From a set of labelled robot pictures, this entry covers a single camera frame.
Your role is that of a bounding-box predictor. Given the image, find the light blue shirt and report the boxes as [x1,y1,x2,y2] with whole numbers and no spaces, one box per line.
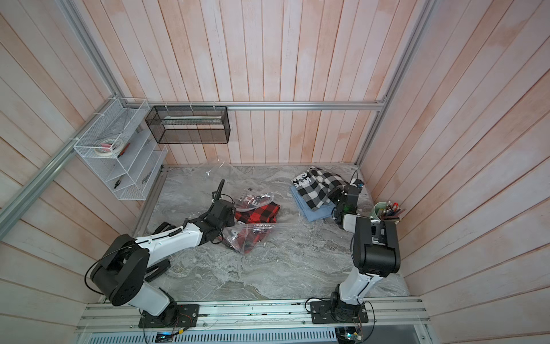
[289,184,338,223]

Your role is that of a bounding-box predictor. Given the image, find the black white plaid shirt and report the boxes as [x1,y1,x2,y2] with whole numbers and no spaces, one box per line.
[291,166,347,211]

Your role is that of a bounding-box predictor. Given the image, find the red black plaid shirt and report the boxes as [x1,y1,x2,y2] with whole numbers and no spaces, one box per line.
[223,193,280,255]

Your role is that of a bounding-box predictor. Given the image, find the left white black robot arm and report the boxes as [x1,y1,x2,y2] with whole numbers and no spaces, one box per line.
[86,180,236,328]

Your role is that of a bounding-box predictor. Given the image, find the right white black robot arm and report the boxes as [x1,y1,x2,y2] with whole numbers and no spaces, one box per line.
[329,179,400,323]

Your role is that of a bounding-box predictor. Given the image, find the green pen holder cup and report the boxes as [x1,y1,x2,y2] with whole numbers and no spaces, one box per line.
[370,201,402,224]

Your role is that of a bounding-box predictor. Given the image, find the pens in cup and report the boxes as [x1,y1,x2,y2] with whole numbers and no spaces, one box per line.
[376,201,407,224]

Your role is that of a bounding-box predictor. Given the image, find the black flat clip tool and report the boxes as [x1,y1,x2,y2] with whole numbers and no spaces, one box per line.
[143,221,178,283]

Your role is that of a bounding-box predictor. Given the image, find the tape roll on shelf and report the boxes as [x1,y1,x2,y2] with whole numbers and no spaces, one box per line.
[93,138,123,157]

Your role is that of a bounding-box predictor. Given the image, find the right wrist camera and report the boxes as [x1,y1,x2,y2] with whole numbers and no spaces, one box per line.
[350,179,365,190]

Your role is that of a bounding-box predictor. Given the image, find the black mesh wall basket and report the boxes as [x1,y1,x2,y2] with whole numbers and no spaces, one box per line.
[145,105,231,144]

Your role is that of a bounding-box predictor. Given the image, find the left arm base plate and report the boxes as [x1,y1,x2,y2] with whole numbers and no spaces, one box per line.
[138,304,200,329]

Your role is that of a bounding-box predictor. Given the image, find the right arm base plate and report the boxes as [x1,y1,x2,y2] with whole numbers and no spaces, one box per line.
[309,300,369,324]

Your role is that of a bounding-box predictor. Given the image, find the white wire shelf rack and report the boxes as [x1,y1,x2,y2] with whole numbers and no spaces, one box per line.
[74,97,168,201]

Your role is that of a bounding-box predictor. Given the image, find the aluminium front rail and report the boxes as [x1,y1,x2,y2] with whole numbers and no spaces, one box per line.
[76,297,431,333]

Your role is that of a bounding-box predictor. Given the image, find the aluminium wall frame rail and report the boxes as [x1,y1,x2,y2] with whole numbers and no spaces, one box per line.
[0,0,439,239]

